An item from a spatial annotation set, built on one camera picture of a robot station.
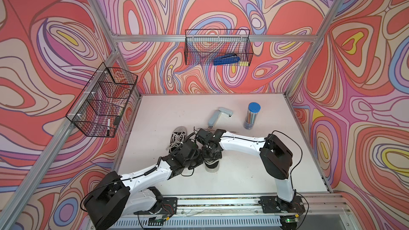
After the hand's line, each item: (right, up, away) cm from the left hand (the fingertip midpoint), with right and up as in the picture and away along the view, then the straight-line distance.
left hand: (209, 158), depth 82 cm
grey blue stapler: (+4, +20, +21) cm, 30 cm away
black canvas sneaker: (-18, +9, +10) cm, 22 cm away
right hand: (0, -4, +4) cm, 6 cm away
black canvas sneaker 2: (+2, -3, -2) cm, 4 cm away
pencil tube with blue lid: (+25, +26, +5) cm, 36 cm away
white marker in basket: (-47, +18, -9) cm, 51 cm away
